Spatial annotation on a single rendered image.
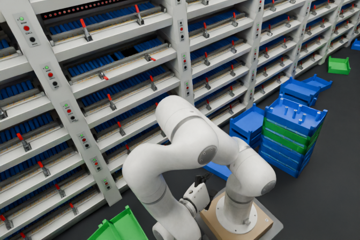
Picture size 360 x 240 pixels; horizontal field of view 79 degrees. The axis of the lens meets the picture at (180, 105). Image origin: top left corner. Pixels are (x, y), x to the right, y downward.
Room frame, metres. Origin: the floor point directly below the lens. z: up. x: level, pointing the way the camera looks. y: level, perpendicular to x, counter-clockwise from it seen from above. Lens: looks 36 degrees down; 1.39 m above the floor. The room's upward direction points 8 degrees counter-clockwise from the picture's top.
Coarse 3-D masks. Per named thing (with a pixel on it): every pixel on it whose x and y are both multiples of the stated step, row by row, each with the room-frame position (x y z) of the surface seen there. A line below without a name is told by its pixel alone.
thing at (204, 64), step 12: (228, 36) 1.67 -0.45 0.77; (240, 36) 1.69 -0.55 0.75; (204, 48) 1.52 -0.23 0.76; (216, 48) 1.53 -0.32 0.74; (228, 48) 1.56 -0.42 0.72; (240, 48) 1.57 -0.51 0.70; (192, 60) 1.38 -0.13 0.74; (204, 60) 1.42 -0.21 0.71; (216, 60) 1.42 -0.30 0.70; (228, 60) 1.47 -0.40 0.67; (192, 72) 1.29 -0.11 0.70; (204, 72) 1.34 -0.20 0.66
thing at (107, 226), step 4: (104, 220) 0.66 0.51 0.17; (104, 224) 0.66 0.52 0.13; (108, 224) 0.65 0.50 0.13; (112, 224) 0.66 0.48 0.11; (100, 228) 0.64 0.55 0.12; (104, 228) 0.65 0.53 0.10; (108, 228) 0.65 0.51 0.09; (112, 228) 0.63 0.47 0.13; (96, 232) 0.63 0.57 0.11; (100, 232) 0.63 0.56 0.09; (104, 232) 0.64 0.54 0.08; (108, 232) 0.63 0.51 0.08; (112, 232) 0.60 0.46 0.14; (116, 232) 0.61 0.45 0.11; (92, 236) 0.61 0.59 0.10; (96, 236) 0.62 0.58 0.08; (100, 236) 0.62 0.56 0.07; (104, 236) 0.62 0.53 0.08; (108, 236) 0.61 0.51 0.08; (112, 236) 0.60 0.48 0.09; (116, 236) 0.58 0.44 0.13
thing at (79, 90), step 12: (168, 36) 1.27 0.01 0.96; (108, 48) 1.19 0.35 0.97; (168, 48) 1.24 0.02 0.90; (72, 60) 1.08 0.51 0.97; (144, 60) 1.13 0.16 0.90; (156, 60) 1.14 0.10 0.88; (168, 60) 1.20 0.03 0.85; (108, 72) 1.03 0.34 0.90; (120, 72) 1.03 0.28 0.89; (132, 72) 1.07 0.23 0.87; (72, 84) 0.94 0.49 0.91; (84, 84) 0.95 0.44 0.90; (96, 84) 0.96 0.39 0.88; (108, 84) 0.99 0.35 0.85
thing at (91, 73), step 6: (156, 48) 1.20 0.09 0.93; (162, 48) 1.23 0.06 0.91; (138, 54) 1.15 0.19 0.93; (144, 54) 1.16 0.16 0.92; (120, 60) 1.09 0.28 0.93; (126, 60) 1.10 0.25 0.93; (132, 60) 1.12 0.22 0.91; (138, 60) 1.12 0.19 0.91; (102, 66) 1.04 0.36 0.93; (108, 66) 1.04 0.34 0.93; (114, 66) 1.06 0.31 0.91; (90, 72) 1.00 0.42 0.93; (96, 72) 1.01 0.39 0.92; (72, 78) 0.96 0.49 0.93; (78, 78) 0.96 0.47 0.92; (84, 78) 0.98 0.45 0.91; (90, 78) 0.98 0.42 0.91
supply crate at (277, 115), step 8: (280, 96) 1.20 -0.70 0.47; (272, 104) 1.16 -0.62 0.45; (288, 104) 1.17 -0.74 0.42; (296, 104) 1.13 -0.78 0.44; (280, 112) 1.11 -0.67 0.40; (288, 112) 1.10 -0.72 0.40; (304, 112) 1.08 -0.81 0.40; (312, 112) 1.05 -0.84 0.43; (320, 112) 1.01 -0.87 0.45; (272, 120) 1.05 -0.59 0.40; (280, 120) 1.01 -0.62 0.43; (288, 120) 0.98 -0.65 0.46; (296, 120) 1.02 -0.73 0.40; (312, 120) 1.00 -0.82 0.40; (320, 120) 0.94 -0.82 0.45; (296, 128) 0.93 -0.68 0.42; (304, 128) 0.90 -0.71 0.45; (312, 128) 0.87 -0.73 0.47
